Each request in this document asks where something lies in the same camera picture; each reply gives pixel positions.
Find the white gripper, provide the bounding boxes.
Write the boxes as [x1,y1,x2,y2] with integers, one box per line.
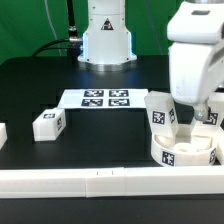
[167,0,224,121]

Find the white round stool seat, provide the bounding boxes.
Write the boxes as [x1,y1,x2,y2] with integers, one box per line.
[151,124,217,167]

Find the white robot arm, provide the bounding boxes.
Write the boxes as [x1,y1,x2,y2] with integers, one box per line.
[78,0,224,121]

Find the white marker tag sheet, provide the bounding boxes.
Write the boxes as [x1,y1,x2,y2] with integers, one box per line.
[58,89,148,109]

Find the white U-shaped fence frame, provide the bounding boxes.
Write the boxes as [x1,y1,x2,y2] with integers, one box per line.
[0,125,224,198]

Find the black cable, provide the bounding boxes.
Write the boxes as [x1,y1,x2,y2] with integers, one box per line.
[31,0,84,58]

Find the white thin cable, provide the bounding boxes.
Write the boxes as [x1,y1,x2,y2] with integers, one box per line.
[43,0,64,57]

